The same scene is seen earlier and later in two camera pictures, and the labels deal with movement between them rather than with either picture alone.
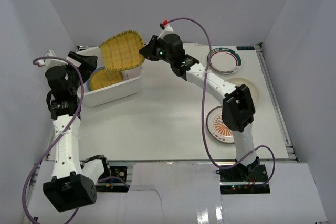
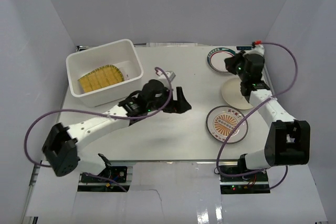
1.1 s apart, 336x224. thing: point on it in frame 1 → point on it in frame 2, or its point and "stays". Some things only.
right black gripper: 148,52 → 230,62
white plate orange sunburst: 216,128 stays
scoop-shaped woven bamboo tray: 122,51 → 101,77
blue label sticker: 245,48 stays
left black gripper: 79,64 → 174,102
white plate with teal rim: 224,60 stays
